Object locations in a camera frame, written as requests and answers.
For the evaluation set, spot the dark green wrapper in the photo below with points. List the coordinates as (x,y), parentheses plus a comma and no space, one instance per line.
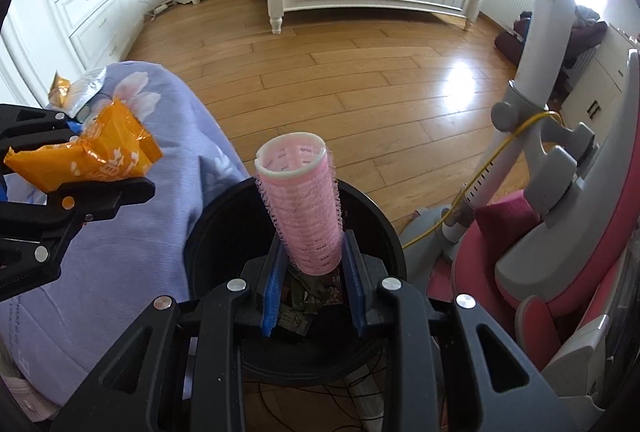
(305,302)

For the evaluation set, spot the white grey floor stand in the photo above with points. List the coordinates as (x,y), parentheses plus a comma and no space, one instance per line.
(545,22)

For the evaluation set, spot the pink chair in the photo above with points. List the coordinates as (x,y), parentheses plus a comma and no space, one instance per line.
(505,222)

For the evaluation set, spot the white power strip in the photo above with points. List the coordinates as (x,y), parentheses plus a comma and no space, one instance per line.
(160,8)

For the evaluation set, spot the grey clothes pile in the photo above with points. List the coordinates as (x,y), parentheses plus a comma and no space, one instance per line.
(590,29)

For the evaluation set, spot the orange snack packet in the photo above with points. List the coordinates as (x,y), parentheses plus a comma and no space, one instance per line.
(110,147)

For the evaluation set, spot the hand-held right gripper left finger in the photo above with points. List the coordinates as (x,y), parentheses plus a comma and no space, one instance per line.
(272,282)

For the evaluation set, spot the yellow foil packet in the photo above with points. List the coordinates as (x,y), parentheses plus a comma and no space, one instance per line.
(82,89)

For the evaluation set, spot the black trash bin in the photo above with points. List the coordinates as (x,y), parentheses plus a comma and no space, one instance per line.
(210,237)

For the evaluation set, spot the dark red armchair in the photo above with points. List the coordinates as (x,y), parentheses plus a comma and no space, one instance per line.
(510,44)

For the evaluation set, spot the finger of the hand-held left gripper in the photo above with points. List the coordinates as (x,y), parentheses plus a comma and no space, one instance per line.
(30,122)
(100,197)

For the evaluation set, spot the purple floral tablecloth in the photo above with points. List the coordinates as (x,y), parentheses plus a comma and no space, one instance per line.
(150,262)

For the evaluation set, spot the pink hair roller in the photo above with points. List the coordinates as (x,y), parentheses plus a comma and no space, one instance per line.
(305,212)

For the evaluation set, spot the white dresser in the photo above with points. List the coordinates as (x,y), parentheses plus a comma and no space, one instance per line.
(600,77)

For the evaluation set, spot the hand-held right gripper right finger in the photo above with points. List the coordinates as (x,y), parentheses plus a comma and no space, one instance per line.
(352,282)

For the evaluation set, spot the white radiator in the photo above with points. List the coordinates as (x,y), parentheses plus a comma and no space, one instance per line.
(520,7)

